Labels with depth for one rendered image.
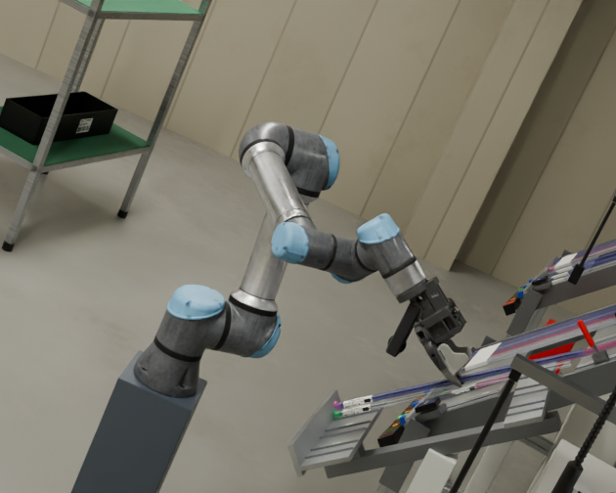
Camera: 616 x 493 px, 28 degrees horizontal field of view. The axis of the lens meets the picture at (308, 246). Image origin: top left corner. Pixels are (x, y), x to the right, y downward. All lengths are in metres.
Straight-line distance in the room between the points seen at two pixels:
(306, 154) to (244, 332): 0.43
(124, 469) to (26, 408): 0.86
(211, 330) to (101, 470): 0.42
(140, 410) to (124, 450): 0.11
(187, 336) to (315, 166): 0.47
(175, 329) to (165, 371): 0.10
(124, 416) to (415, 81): 4.20
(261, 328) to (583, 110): 4.19
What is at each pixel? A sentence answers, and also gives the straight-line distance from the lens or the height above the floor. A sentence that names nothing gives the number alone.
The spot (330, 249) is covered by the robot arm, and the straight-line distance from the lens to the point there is 2.39.
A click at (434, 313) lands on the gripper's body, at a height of 1.06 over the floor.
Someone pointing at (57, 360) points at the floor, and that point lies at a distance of 3.98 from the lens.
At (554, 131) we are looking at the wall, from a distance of 6.77.
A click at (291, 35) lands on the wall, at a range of 6.75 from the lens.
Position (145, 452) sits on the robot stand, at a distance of 2.83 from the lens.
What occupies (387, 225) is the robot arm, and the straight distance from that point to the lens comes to 2.35.
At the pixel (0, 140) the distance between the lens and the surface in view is 4.62.
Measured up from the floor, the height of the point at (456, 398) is 0.77.
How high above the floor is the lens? 1.78
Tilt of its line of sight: 17 degrees down
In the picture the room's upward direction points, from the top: 24 degrees clockwise
